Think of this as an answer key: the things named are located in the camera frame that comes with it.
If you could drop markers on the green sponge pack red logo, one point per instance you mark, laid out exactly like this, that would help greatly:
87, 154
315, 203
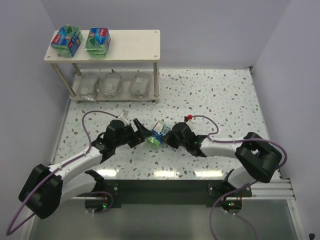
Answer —
67, 40

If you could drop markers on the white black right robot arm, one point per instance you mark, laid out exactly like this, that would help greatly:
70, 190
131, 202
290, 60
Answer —
259, 157

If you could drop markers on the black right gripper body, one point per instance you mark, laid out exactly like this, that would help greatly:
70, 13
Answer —
170, 139

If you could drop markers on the green sponge pack blue label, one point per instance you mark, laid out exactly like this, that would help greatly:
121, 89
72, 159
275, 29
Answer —
98, 42

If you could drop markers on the beige two-tier wooden shelf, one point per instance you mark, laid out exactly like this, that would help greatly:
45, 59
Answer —
131, 52

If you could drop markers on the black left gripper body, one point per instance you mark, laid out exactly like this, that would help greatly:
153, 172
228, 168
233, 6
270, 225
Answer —
135, 133

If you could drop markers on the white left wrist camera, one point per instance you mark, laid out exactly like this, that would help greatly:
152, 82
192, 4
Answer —
123, 117

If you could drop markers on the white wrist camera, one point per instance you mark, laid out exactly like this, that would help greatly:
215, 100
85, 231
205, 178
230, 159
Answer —
123, 117
190, 124

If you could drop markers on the silver sponge pack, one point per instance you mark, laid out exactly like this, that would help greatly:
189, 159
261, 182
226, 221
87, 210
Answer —
111, 85
139, 87
88, 87

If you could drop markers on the aluminium frame rail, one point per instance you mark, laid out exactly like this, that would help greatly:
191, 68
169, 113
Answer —
279, 189

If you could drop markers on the green sponge pack barcode label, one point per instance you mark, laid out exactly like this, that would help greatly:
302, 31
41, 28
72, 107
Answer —
159, 130

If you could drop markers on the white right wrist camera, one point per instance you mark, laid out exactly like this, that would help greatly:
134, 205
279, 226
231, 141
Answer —
190, 124

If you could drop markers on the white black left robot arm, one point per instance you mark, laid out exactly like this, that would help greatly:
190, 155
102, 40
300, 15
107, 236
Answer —
43, 190

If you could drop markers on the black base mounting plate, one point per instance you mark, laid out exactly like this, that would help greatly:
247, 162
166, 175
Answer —
157, 192

